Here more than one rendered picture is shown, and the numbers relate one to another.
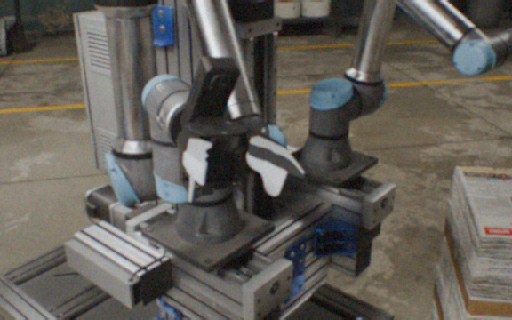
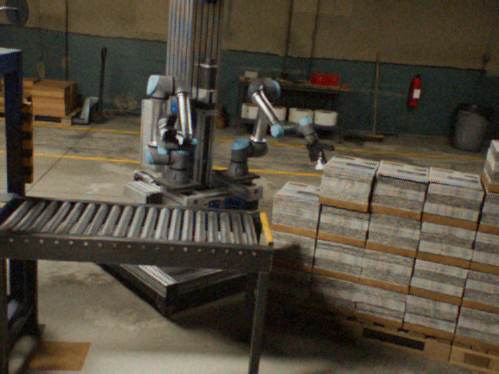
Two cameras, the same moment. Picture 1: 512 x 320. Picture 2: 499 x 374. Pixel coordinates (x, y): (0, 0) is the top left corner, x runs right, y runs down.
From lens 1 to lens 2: 2.42 m
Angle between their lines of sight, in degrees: 10
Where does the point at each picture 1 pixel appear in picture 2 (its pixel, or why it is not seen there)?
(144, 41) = (162, 110)
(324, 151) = (234, 167)
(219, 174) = (169, 139)
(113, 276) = (140, 193)
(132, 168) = (153, 150)
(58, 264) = not seen: hidden behind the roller
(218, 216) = (180, 174)
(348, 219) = (240, 197)
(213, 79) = (171, 117)
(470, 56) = (274, 130)
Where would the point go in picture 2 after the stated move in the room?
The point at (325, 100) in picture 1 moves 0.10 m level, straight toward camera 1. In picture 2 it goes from (236, 146) to (231, 148)
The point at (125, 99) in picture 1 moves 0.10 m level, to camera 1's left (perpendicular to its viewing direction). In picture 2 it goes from (154, 127) to (138, 125)
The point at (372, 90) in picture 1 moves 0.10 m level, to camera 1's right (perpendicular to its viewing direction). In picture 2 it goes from (259, 145) to (273, 147)
